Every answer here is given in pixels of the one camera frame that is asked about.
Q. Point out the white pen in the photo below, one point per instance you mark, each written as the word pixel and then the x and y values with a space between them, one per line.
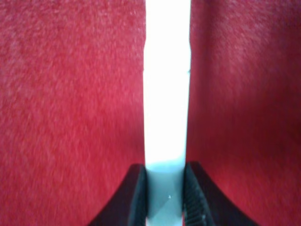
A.
pixel 166 86

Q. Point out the red felt table cloth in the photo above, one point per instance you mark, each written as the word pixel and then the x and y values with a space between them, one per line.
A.
pixel 71 105

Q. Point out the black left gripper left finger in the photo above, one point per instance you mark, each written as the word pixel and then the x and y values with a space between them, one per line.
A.
pixel 128 205

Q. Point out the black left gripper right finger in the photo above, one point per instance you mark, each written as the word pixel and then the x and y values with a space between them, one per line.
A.
pixel 204 203

